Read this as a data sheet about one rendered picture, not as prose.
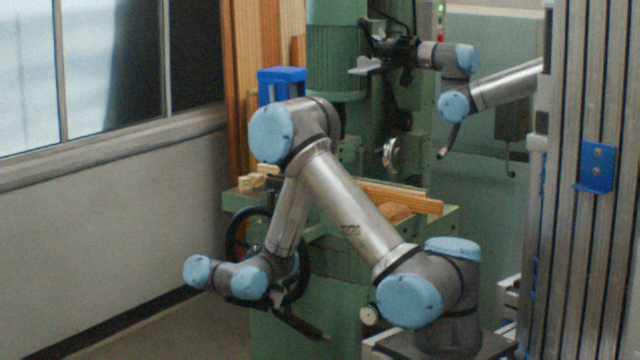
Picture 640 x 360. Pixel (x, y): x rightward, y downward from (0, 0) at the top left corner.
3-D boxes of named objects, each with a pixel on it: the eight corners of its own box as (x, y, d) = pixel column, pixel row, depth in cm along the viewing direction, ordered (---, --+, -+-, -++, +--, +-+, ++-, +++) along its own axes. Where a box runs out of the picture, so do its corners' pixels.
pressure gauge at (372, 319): (357, 328, 228) (358, 302, 225) (365, 324, 231) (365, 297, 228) (377, 334, 224) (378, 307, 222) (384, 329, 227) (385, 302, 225)
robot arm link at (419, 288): (476, 287, 159) (305, 83, 173) (440, 314, 148) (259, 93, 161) (438, 320, 166) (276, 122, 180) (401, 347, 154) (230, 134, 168)
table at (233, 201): (200, 217, 249) (199, 198, 247) (263, 194, 273) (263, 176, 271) (373, 259, 216) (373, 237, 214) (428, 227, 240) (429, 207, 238)
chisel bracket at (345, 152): (316, 169, 246) (316, 141, 244) (343, 160, 257) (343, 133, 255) (337, 173, 242) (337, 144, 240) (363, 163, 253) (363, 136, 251)
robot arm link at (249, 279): (277, 258, 188) (241, 252, 195) (244, 273, 180) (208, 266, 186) (280, 291, 190) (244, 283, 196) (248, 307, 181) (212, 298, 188)
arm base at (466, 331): (496, 341, 173) (500, 299, 170) (451, 365, 163) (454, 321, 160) (444, 320, 184) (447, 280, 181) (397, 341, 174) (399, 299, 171)
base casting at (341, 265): (245, 255, 255) (244, 227, 252) (348, 209, 300) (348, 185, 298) (369, 288, 230) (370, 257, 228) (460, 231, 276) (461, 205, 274)
